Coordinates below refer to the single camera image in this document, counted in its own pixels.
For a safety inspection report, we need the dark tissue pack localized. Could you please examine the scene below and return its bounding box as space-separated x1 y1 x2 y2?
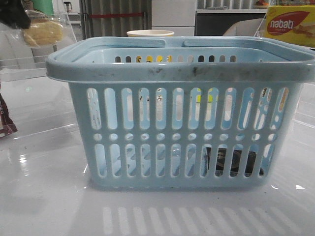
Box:
204 147 256 177

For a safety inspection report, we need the maroon cracker snack packet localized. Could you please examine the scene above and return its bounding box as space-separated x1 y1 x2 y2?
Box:
0 95 18 138

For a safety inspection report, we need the yellow popcorn cup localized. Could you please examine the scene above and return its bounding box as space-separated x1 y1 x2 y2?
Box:
127 29 174 37

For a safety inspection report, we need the white cabinet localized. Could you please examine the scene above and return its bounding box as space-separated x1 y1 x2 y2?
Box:
151 0 197 36

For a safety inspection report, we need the light blue plastic basket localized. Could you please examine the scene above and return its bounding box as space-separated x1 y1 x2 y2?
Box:
46 36 315 188

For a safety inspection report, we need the yellow nabati wafer box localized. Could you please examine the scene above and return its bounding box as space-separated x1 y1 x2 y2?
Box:
262 5 315 48

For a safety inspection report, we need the bread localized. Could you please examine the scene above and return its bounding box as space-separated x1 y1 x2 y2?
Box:
22 10 64 48

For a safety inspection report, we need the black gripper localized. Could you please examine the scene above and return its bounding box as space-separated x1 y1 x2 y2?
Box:
0 0 31 29

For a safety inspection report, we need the clear acrylic tiered shelf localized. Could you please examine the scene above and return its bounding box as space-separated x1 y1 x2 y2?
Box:
0 11 83 146

